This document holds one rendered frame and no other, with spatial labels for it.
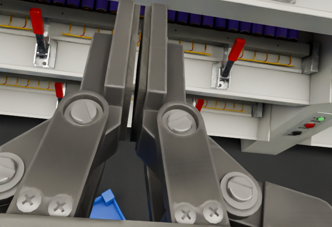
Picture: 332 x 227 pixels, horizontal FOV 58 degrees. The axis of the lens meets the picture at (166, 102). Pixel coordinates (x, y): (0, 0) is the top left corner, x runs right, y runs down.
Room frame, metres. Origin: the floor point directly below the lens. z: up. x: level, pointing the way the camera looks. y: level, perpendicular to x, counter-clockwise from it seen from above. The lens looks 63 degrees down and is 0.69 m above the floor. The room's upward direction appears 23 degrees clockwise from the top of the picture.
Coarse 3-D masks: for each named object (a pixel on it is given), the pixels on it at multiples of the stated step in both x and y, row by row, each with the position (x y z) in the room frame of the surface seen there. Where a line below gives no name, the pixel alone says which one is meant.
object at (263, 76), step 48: (0, 0) 0.22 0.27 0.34; (48, 0) 0.26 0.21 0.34; (96, 0) 0.29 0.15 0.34; (0, 48) 0.18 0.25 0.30; (48, 48) 0.19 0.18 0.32; (192, 48) 0.29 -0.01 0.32; (240, 48) 0.28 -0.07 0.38; (288, 48) 0.35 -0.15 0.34; (240, 96) 0.27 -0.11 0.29; (288, 96) 0.30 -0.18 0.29
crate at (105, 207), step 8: (104, 192) 0.08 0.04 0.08; (112, 192) 0.08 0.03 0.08; (96, 200) 0.06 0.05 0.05; (104, 200) 0.06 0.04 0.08; (112, 200) 0.07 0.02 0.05; (96, 208) 0.05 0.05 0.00; (104, 208) 0.06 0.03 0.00; (112, 208) 0.06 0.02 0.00; (96, 216) 0.04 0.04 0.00; (104, 216) 0.04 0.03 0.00; (112, 216) 0.05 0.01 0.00; (120, 216) 0.05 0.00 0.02
